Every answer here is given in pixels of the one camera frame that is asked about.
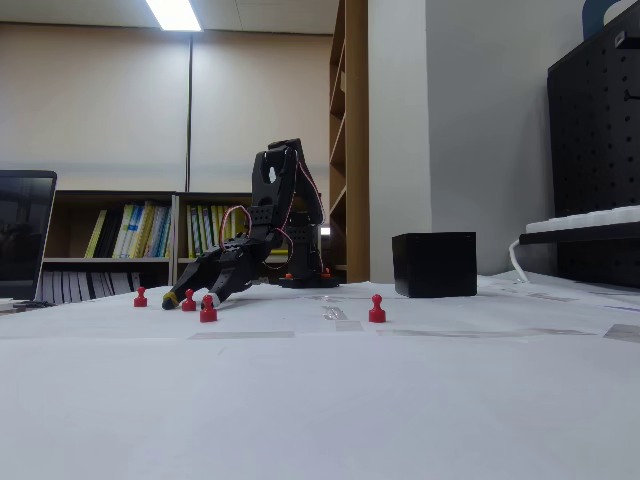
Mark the black wall conduit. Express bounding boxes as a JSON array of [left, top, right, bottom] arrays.
[[185, 34, 195, 193]]

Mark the black box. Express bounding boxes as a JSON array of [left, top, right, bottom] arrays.
[[391, 231, 478, 299]]

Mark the yellow binder with label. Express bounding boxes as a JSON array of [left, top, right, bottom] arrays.
[[198, 204, 212, 257], [186, 204, 202, 260]]

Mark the thin yellow book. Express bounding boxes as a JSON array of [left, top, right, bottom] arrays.
[[84, 209, 108, 260]]

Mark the black pegboard shelf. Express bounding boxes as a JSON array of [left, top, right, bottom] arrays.
[[518, 222, 640, 246]]

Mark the tall wooden bookshelf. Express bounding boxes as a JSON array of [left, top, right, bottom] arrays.
[[328, 0, 370, 284]]

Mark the blue grey object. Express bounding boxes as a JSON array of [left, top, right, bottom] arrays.
[[582, 0, 624, 41]]

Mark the white power cable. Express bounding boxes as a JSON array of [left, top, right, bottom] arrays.
[[508, 238, 531, 285]]

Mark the black pegboard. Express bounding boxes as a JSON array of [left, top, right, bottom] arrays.
[[546, 4, 640, 290]]

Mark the slim yellow ring binder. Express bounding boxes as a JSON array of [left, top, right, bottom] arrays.
[[219, 204, 234, 246], [209, 204, 223, 251]]

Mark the white paper table cover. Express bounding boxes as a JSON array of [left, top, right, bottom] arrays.
[[0, 272, 640, 480]]

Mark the ceiling light panel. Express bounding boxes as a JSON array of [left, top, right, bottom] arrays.
[[144, 0, 204, 33]]

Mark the black laptop screen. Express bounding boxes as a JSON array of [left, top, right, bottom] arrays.
[[0, 170, 58, 303]]

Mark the low wooden bookshelf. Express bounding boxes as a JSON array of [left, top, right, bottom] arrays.
[[173, 191, 301, 287], [42, 189, 179, 304]]

